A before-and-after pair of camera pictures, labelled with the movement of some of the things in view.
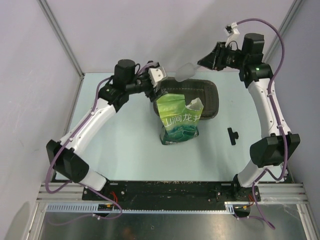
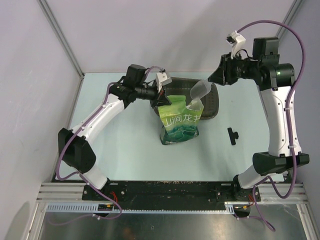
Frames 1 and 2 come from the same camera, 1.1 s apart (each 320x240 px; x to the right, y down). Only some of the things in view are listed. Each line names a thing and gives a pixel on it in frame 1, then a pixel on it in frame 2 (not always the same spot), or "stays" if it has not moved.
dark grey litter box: [207, 91] stays
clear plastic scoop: [185, 71] -> [200, 89]
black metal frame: [171, 195] stays
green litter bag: [180, 121] stays
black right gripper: [214, 60] -> [223, 75]
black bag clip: [233, 136] stays
